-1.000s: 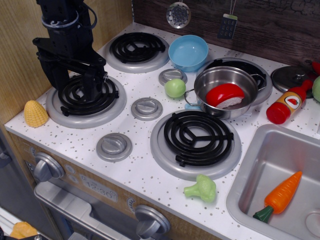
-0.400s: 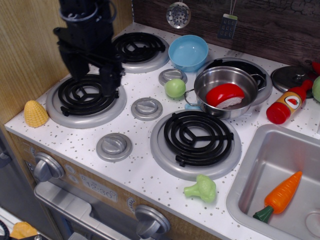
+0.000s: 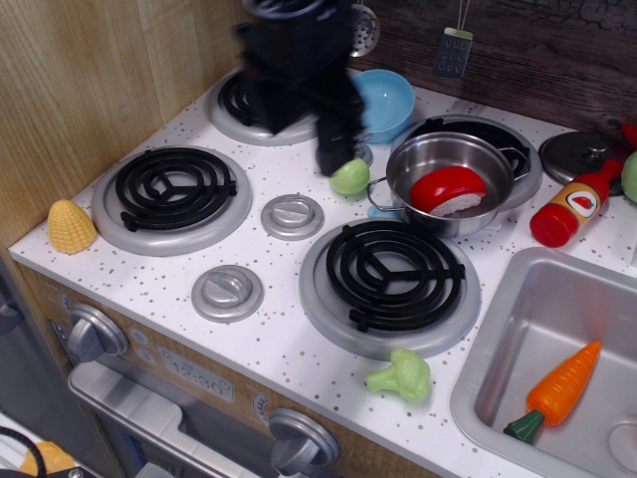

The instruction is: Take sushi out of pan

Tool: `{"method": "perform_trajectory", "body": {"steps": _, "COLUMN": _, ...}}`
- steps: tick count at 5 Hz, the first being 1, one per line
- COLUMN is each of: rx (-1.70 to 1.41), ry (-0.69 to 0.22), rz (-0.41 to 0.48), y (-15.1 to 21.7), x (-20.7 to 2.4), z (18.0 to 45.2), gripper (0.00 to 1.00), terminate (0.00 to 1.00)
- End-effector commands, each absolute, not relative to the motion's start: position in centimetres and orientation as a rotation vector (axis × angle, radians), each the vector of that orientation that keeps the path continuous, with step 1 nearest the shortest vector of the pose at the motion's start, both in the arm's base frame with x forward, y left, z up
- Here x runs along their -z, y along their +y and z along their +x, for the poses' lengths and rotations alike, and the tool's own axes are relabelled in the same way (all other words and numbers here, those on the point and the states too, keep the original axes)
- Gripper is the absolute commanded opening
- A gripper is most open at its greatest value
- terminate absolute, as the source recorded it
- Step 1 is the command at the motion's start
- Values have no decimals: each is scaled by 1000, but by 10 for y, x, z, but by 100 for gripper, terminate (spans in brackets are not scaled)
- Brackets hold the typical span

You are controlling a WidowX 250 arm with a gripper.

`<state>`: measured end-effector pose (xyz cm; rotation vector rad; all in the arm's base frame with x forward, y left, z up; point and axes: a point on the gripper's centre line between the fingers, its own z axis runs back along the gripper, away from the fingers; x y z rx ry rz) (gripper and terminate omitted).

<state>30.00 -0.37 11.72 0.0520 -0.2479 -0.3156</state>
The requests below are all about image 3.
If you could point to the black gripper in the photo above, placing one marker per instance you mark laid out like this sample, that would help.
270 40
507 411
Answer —
298 67

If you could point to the red and white toy sushi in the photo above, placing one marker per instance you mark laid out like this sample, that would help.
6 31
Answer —
448 190

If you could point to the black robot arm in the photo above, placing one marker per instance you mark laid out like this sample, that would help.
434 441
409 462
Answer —
300 11

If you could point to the silver stovetop knob back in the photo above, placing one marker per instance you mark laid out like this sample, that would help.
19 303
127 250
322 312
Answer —
364 152

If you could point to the silver stovetop knob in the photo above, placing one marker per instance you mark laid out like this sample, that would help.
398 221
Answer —
292 217
227 294
364 152

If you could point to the light green toy ball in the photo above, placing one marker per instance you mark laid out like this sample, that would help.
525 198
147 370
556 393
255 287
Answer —
351 178

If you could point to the light blue toy bowl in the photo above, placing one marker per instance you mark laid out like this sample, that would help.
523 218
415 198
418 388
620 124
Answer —
388 104

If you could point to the silver stovetop knob middle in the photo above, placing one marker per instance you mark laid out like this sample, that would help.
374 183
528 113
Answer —
292 217

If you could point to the hanging round metal strainer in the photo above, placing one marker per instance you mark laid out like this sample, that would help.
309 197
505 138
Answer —
366 30

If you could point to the back left black burner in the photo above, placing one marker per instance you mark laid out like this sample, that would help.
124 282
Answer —
231 112

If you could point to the small steel pot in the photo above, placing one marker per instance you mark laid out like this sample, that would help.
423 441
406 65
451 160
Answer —
425 153

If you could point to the front right black burner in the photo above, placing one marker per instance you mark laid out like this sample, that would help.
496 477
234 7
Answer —
373 286

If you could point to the front left black burner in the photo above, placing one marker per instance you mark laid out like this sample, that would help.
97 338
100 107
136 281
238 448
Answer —
171 200

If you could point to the silver stovetop knob front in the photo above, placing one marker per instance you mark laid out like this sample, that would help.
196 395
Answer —
227 294

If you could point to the steel pot lid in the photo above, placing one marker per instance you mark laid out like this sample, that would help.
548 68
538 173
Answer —
570 154

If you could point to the red toy ketchup bottle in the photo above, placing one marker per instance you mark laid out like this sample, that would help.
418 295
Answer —
557 222

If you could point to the green toy broccoli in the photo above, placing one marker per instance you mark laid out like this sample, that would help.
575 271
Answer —
408 374

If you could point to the yellow toy corn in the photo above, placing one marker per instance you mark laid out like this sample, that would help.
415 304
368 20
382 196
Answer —
70 228

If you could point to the red toy pepper right edge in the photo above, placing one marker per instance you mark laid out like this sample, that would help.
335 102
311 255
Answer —
629 132

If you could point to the green toy vegetable right edge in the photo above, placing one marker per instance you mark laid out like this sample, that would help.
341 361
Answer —
629 177

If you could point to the silver oven knob right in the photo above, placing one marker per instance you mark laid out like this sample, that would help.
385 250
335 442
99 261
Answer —
303 447

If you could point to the silver oven knob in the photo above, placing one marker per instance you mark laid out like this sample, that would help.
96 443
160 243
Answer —
94 334
303 447

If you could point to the silver oven knob left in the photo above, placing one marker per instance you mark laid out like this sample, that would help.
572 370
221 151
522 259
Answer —
94 334

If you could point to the silver toy sink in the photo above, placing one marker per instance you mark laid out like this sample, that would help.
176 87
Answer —
547 307

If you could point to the orange toy carrot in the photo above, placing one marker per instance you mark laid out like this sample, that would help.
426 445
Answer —
555 396

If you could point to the orange toy bottom left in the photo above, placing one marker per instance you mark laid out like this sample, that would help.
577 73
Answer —
55 459

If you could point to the silver oven door handle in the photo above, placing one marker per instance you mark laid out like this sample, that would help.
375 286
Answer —
149 416

